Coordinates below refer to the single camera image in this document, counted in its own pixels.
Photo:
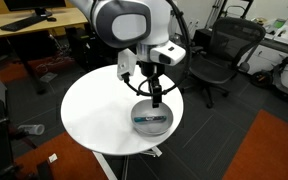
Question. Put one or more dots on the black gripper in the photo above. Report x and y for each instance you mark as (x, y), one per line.
(150, 71)

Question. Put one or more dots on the black marker with teal cap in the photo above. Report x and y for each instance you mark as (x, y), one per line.
(150, 118)

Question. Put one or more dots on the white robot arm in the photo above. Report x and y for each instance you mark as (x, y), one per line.
(130, 23)

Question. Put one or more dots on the grey bowl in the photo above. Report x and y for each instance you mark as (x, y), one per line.
(150, 128)

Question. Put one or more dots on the black mesh office chair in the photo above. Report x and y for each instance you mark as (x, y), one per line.
(217, 66)

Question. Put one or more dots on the white table base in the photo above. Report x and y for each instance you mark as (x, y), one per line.
(104, 165)

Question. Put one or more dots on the black computer tower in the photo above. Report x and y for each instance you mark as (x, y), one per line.
(79, 46)

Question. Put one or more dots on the black electric scooter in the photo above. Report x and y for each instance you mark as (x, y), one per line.
(262, 79)

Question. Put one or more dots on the black metal stand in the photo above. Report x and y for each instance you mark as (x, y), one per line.
(224, 8)

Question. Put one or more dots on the grey power strip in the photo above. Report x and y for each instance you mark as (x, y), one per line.
(48, 77)

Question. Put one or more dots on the white counter cabinet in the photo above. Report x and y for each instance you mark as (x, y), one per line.
(267, 60)

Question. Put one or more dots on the wooden desk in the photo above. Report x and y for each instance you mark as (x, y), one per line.
(64, 20)

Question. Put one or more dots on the small white floor tag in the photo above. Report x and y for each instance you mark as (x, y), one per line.
(52, 158)

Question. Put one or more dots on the black computer mouse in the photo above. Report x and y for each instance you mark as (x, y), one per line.
(51, 19)

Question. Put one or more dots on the black floor support leg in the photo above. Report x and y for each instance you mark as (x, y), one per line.
(44, 171)

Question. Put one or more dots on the green box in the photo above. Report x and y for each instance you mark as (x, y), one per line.
(279, 24)

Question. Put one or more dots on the black keyboard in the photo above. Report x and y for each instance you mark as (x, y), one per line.
(22, 23)

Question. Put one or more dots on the black monitor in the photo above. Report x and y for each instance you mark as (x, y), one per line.
(34, 4)

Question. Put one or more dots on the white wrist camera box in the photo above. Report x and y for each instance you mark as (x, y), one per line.
(125, 63)

